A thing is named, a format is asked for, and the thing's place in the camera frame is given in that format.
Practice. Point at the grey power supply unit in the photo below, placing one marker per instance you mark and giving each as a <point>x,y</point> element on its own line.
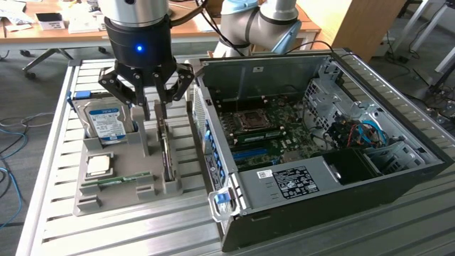
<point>285,184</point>

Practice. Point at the green RAM stick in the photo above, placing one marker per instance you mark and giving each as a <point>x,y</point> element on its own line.
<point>115,180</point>

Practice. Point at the silver CPU chip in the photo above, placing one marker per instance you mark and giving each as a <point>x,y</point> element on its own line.
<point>98,165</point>

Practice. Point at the metal disk bay cage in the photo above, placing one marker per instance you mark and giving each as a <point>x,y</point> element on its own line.
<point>329,106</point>

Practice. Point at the wooden cabinet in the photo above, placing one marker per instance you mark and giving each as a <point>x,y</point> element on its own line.
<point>359,24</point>

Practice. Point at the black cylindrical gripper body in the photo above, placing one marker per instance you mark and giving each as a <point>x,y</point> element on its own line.
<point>142,53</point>

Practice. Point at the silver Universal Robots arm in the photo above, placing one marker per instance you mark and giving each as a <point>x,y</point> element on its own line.
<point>270,24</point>

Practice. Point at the graphics card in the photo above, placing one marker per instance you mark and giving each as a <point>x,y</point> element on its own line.
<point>166,154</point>

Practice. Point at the hard disk with blue label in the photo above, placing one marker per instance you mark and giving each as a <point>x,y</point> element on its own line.
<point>104,120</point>

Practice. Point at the wooden desk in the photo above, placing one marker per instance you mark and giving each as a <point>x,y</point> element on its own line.
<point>64,34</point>

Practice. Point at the green motherboard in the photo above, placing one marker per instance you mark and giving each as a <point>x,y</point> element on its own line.
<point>285,133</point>

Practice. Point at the white table leg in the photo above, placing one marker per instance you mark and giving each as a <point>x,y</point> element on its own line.
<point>426,24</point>

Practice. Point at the blue expansion slot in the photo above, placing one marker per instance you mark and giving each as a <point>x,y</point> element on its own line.
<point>250,153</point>

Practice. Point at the CPU socket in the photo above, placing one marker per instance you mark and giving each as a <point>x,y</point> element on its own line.
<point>250,119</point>

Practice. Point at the black open PC case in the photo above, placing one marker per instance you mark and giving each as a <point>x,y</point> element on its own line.
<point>319,208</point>

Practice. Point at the grey parts rack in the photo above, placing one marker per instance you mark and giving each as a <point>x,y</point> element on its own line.
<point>135,160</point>

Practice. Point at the white stack of papers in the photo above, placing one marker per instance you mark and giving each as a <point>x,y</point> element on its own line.
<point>83,22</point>

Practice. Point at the white open box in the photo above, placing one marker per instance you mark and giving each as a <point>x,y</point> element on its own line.
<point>50,22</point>

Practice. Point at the grey chair base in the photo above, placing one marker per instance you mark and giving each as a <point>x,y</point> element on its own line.
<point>46,58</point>

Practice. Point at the installed RAM stick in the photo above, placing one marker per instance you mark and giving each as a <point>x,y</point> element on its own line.
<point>258,136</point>

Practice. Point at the blue case latch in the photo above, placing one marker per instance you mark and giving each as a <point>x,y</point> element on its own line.
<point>220,198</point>

